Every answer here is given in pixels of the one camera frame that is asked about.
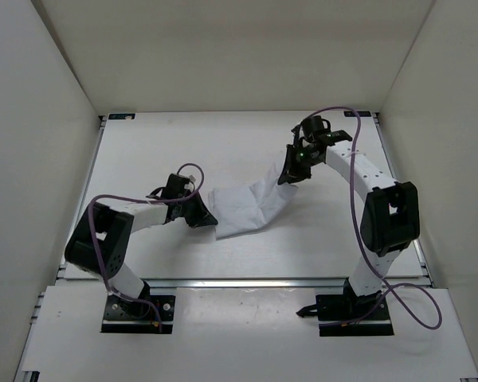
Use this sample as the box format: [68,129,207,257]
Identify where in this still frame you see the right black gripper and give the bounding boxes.
[278,145,321,187]

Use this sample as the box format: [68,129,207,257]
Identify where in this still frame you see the white skirt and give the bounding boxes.
[208,158,298,240]

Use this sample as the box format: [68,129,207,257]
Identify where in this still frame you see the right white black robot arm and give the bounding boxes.
[278,141,420,319]

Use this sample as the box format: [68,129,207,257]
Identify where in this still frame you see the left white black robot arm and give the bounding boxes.
[65,188,217,319]

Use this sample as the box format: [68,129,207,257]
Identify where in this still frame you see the right blue table label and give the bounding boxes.
[343,111,372,118]

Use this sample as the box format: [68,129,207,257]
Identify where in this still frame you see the blue table label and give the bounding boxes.
[343,111,372,118]
[108,113,135,120]

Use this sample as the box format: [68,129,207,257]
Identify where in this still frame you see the left blue table label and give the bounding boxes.
[108,113,135,120]

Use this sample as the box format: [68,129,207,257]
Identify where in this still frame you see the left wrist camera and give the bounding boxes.
[147,173,194,200]

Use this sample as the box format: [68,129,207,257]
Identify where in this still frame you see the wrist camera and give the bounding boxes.
[292,115,352,147]
[147,173,194,200]

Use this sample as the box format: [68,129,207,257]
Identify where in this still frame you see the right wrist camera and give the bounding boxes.
[292,115,352,147]

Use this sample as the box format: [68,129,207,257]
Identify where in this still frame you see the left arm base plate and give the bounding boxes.
[100,292,176,334]

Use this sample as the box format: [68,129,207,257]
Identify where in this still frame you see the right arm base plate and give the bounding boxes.
[296,291,394,337]

